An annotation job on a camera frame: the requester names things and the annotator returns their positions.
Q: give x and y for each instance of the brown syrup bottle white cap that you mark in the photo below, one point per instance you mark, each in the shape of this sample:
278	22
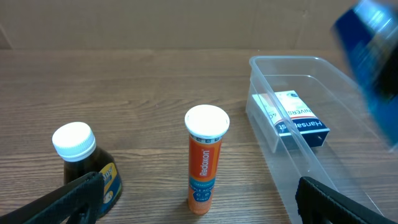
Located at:
76	144

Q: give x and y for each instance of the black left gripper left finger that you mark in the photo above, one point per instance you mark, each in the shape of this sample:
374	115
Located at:
77	202

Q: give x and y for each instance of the clear plastic container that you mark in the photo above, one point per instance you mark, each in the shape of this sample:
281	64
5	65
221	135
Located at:
355	159

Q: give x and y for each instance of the blue VapoDrops packet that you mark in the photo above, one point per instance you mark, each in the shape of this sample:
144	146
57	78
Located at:
367	33

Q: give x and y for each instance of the white blue Hansaplast box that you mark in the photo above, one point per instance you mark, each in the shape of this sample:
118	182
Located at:
313	130

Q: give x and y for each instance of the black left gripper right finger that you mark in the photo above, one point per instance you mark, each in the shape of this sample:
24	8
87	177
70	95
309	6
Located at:
317	203

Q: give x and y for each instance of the orange Redoxon tablet tube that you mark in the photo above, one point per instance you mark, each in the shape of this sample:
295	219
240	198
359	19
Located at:
206	125

